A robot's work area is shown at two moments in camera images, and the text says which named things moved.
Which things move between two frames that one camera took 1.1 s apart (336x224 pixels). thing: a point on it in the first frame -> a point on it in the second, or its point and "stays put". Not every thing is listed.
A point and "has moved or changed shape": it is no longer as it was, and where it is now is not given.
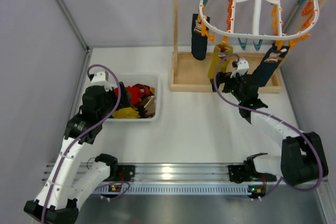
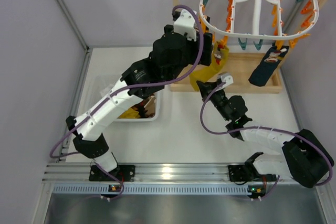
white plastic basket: x=144 y=92 stays put
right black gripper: x=227 y=82 -> x=207 y=91
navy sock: x=265 y=68 stays put
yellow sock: x=223 y=63 has moved or changed shape
